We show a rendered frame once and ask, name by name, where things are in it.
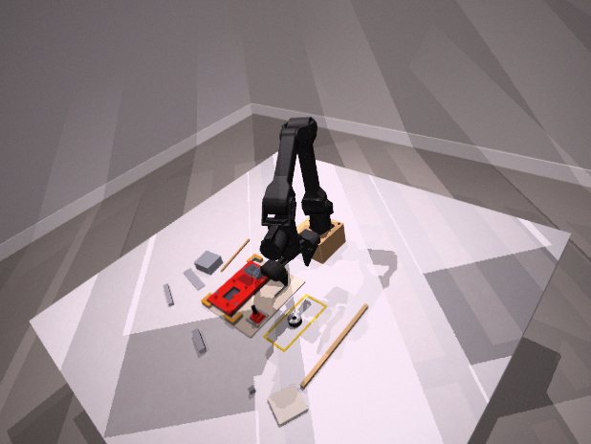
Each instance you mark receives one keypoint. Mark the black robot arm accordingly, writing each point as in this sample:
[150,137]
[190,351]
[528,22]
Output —
[296,138]

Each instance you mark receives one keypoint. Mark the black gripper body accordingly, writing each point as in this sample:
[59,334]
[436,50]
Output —
[275,270]

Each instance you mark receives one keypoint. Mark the black and grey wheel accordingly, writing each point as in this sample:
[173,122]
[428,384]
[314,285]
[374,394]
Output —
[294,320]

